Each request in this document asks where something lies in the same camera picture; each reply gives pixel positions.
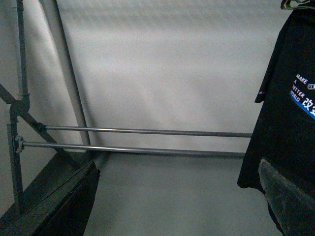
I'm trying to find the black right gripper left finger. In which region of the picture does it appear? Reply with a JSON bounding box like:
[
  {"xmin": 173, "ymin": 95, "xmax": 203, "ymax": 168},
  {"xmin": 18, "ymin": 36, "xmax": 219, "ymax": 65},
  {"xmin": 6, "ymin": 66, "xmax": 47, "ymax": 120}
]
[{"xmin": 0, "ymin": 162, "xmax": 99, "ymax": 236}]

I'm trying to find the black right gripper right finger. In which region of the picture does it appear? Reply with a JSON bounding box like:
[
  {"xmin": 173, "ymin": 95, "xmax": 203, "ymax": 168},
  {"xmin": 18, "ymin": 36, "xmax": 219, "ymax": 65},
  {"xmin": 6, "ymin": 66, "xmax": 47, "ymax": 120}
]
[{"xmin": 258, "ymin": 158, "xmax": 315, "ymax": 236}]

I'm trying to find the black printed t-shirt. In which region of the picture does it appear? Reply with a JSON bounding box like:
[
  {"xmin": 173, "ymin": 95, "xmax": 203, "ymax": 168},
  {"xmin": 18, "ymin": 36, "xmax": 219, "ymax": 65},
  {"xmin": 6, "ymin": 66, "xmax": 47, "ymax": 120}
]
[{"xmin": 237, "ymin": 7, "xmax": 315, "ymax": 236}]

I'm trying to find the metal clothes hanger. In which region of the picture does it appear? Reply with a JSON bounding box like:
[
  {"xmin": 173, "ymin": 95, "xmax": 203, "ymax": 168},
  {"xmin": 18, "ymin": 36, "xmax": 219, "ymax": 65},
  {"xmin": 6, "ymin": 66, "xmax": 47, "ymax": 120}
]
[{"xmin": 280, "ymin": 0, "xmax": 315, "ymax": 10}]

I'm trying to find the lower steel crossbar rod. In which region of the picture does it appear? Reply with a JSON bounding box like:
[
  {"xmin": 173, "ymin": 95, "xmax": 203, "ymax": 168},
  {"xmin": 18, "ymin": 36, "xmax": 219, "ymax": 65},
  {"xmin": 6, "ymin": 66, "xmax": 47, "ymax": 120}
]
[{"xmin": 21, "ymin": 141, "xmax": 245, "ymax": 158}]

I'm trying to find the steel crossbar rod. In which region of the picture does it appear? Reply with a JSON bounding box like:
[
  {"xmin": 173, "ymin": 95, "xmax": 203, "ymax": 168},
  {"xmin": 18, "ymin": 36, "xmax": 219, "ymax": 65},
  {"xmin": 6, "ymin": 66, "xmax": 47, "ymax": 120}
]
[
  {"xmin": 44, "ymin": 125, "xmax": 252, "ymax": 138},
  {"xmin": 21, "ymin": 141, "xmax": 245, "ymax": 158}
]

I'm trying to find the upper steel crossbar rod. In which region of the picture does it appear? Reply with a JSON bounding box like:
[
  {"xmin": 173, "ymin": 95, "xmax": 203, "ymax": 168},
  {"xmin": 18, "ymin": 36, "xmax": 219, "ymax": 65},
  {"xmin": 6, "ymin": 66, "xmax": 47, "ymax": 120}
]
[{"xmin": 44, "ymin": 125, "xmax": 252, "ymax": 138}]

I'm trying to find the grey drying rack frame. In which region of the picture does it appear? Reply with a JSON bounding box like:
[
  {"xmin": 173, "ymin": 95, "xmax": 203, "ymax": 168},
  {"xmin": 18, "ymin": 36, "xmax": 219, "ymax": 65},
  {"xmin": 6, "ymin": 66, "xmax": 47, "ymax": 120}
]
[{"xmin": 0, "ymin": 0, "xmax": 90, "ymax": 219}]

